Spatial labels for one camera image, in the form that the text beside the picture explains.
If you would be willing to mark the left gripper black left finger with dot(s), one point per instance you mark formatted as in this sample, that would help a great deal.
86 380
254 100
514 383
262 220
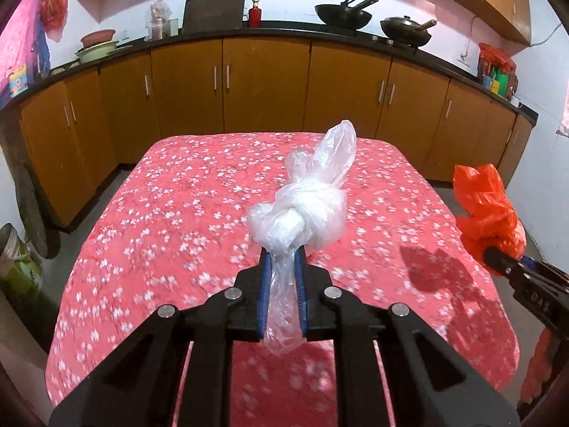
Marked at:
176 365

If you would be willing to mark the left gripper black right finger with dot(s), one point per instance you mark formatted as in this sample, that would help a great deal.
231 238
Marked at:
391 368

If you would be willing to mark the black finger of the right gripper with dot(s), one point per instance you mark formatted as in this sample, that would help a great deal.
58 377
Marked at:
538 286

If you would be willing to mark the orange plastic bag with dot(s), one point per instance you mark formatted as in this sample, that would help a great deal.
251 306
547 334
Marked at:
490 220

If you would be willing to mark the clear plastic bag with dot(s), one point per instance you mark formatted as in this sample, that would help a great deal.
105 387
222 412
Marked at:
309 211

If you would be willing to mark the brown lower kitchen cabinets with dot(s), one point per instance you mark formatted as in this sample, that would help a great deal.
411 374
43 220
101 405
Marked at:
77 131

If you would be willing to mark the orange gloved hand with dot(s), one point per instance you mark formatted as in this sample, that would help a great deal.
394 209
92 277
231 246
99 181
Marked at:
539 369

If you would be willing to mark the red floral tablecloth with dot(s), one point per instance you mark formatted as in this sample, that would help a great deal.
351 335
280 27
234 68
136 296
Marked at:
176 232

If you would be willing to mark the green patterned bin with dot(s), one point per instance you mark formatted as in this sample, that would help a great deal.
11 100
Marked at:
21 275

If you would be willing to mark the black countertop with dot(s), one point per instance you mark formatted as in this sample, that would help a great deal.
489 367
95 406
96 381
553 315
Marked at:
289 31

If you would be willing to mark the black wok with lid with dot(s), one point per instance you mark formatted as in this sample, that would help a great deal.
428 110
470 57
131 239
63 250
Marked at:
403 29

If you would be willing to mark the black wok left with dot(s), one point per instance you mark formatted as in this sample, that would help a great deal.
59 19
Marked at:
344 16

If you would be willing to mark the stacked basins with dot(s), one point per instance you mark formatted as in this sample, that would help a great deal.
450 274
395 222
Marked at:
96 45

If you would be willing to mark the clear bag with jar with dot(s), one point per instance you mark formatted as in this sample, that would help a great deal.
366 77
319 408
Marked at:
157 21

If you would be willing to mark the dark cutting board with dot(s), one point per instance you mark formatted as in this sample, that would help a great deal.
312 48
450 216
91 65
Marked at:
212 15

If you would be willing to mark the red bottle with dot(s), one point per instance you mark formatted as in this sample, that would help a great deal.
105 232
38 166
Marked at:
254 15

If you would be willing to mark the red bag hanging on wall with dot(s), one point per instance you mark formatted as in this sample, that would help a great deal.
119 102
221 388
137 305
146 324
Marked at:
54 15

